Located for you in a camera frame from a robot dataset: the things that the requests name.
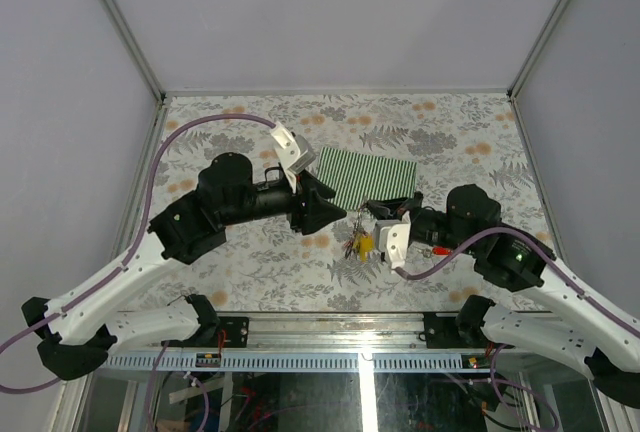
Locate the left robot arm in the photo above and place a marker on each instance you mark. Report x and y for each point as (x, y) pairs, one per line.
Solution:
(79, 331)

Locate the yellow key tag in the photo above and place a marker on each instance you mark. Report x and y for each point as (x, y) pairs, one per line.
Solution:
(365, 246)

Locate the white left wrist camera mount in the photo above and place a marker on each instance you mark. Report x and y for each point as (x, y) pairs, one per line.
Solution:
(294, 153)

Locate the silver keys bunch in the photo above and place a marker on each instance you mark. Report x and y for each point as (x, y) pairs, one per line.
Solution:
(351, 246)

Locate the right aluminium frame post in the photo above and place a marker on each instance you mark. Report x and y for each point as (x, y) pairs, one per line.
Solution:
(551, 23)

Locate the green white striped cloth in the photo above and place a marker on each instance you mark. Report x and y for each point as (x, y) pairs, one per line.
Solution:
(357, 177)

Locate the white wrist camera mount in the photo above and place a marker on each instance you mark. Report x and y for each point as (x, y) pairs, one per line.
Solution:
(294, 153)
(391, 240)

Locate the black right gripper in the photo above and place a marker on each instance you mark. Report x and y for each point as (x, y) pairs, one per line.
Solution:
(385, 207)

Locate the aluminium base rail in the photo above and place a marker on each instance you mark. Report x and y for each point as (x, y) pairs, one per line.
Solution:
(317, 342)

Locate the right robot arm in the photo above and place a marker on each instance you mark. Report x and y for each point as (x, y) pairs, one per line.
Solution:
(596, 339)

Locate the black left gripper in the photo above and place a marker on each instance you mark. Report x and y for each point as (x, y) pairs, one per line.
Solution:
(310, 212)

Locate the left aluminium frame post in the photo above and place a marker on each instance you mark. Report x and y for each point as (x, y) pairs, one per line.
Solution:
(133, 49)

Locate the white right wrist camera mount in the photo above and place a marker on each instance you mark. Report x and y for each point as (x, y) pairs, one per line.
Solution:
(391, 240)

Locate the aluminium frame post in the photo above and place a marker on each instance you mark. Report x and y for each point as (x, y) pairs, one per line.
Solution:
(551, 23)
(133, 49)

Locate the floral tablecloth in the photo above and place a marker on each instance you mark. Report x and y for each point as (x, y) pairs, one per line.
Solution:
(453, 139)

